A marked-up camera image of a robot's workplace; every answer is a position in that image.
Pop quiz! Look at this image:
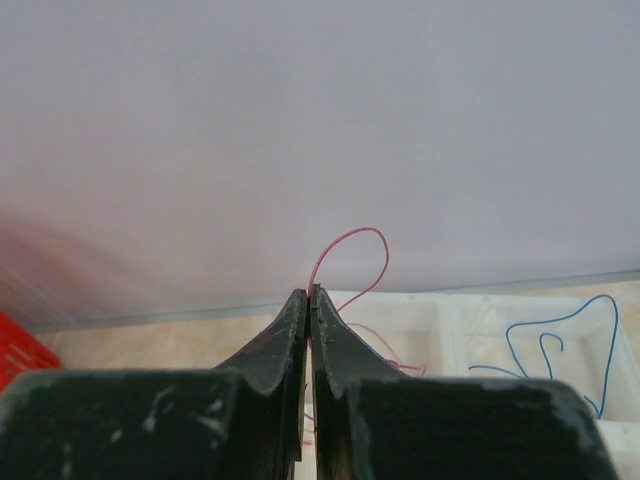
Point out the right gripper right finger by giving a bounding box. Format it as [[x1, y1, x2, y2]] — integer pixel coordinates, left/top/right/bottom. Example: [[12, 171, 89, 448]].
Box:
[[310, 284, 407, 479]]

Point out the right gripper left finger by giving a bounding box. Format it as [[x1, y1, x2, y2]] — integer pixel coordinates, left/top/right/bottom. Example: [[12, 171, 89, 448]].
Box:
[[207, 289, 306, 479]]

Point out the pink wire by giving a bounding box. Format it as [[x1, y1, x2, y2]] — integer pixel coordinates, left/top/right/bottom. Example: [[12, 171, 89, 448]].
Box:
[[299, 227, 427, 446]]

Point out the blue wire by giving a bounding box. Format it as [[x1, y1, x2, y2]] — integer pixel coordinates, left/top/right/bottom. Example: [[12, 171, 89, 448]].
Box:
[[468, 293, 620, 420]]

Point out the clear compartment tray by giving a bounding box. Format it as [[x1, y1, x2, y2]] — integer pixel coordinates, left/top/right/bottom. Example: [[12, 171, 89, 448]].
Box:
[[328, 289, 639, 479]]

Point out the red plastic basket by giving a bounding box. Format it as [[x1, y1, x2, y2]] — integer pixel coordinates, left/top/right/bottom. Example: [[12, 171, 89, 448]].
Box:
[[0, 311, 62, 390]]

